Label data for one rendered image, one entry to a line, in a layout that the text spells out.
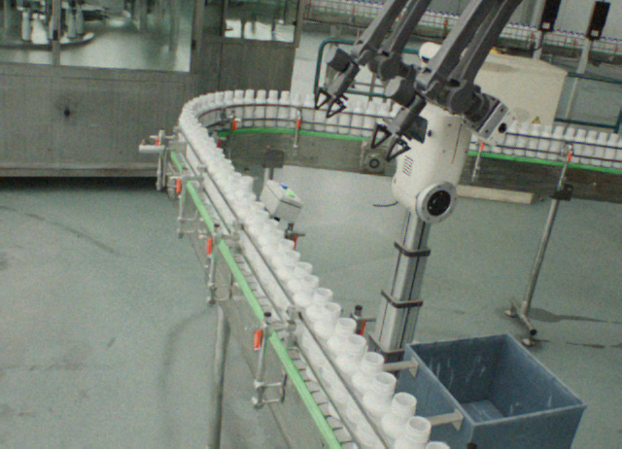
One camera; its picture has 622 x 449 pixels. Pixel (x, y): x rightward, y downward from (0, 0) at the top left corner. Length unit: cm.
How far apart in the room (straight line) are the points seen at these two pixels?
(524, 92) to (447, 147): 362
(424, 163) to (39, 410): 177
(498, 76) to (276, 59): 237
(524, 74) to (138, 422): 421
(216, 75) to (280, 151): 367
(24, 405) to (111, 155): 238
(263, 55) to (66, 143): 275
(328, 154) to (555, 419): 199
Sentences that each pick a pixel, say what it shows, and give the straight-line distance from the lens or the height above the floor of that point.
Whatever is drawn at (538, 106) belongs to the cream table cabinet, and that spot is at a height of 87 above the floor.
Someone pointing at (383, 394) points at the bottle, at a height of 115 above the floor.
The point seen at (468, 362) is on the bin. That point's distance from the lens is 182.
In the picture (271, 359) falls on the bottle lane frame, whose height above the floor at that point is 95.
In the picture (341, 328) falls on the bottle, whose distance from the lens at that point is 127.
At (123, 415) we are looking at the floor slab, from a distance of 286.
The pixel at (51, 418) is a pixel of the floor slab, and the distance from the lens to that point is 287.
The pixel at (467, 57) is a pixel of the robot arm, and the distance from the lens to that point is 206.
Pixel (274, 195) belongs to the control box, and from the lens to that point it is 202.
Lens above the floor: 181
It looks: 22 degrees down
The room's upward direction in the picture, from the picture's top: 8 degrees clockwise
